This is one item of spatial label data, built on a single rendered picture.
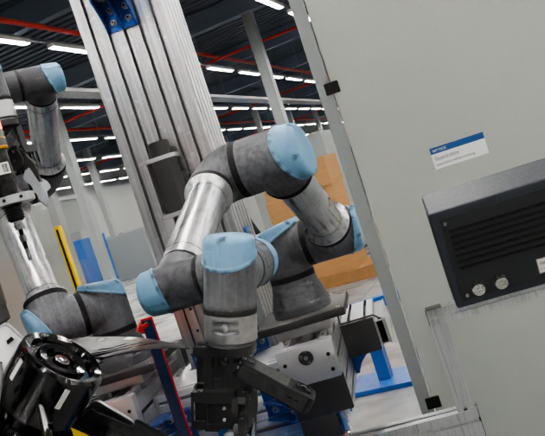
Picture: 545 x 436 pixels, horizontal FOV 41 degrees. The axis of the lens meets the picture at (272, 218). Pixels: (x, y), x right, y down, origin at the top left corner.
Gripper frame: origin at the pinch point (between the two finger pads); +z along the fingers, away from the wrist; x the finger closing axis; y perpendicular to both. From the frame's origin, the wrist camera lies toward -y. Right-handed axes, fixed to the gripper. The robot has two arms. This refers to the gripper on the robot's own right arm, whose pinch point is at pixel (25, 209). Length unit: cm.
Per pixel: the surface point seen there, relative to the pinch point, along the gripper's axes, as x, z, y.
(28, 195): -28, 3, -51
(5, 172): -26, -1, -52
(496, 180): -95, 24, -15
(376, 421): -26, 148, 239
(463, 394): -78, 59, -16
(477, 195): -91, 25, -20
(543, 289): -97, 45, -16
